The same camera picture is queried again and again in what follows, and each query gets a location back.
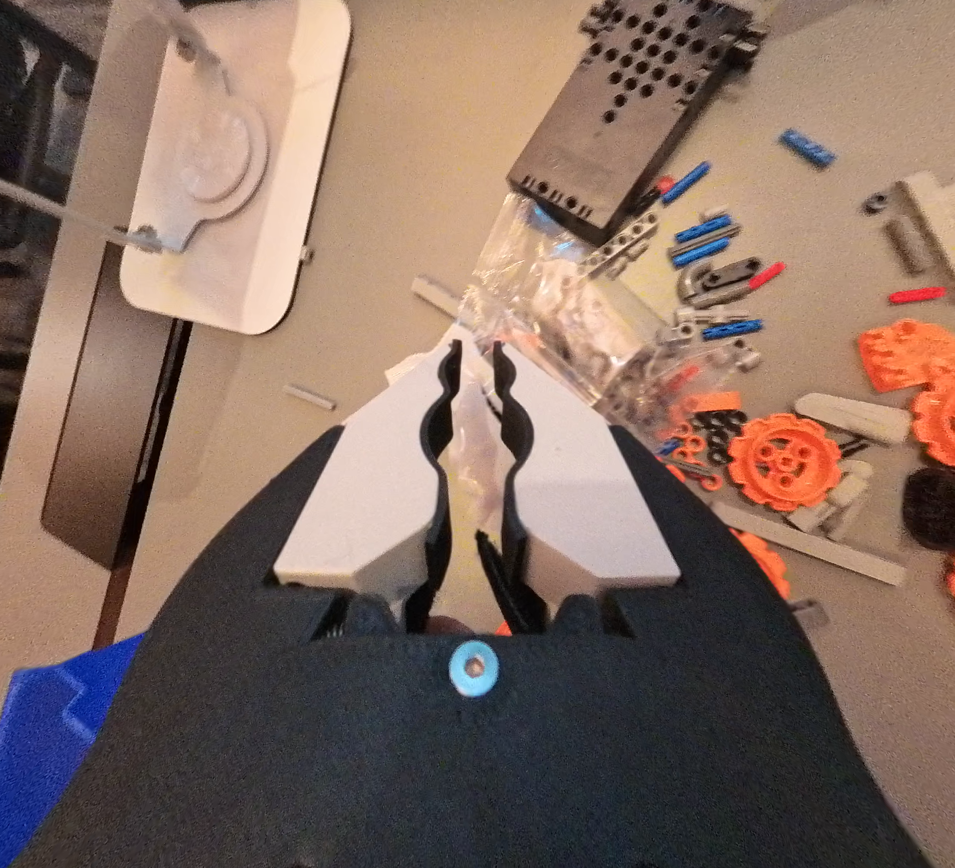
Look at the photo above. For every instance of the black wheel hub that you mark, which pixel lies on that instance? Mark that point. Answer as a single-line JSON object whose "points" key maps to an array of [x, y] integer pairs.
{"points": [[929, 510]]}

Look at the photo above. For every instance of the clear bag of orange parts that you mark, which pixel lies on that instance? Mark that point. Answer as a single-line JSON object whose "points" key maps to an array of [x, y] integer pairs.
{"points": [[574, 331]]}

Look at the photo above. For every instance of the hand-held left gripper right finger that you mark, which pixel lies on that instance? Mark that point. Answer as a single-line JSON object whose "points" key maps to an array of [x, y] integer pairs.
{"points": [[597, 510]]}

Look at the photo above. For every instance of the black perforated plastic block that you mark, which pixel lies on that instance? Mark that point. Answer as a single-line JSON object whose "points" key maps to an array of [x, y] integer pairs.
{"points": [[619, 137]]}

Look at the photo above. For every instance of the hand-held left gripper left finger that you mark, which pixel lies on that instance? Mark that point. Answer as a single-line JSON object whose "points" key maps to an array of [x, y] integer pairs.
{"points": [[358, 502]]}

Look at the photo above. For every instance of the light grey holed beam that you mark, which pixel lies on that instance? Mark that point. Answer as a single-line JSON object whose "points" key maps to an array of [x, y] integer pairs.
{"points": [[619, 245]]}

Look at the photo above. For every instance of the scattered orange gear wheels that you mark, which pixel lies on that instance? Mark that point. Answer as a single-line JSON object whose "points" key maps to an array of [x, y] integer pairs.
{"points": [[780, 461]]}

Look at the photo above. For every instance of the orange wedge panel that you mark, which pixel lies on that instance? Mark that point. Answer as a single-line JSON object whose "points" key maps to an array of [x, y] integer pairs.
{"points": [[895, 357]]}

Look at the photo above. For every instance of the light grey axle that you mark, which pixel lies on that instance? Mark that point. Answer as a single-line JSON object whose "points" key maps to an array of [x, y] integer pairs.
{"points": [[307, 396]]}

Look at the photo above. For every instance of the grey flat bar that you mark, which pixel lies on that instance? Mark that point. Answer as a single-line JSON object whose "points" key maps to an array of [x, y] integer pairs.
{"points": [[436, 293]]}

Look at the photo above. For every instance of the red pin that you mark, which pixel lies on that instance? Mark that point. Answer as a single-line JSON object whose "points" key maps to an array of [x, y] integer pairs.
{"points": [[767, 275], [918, 295]]}

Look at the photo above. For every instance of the blue plastic bin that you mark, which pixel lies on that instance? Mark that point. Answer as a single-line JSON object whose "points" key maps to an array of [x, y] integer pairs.
{"points": [[52, 719]]}

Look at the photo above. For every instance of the white book stand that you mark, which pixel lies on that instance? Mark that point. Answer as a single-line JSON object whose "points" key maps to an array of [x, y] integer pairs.
{"points": [[283, 137]]}

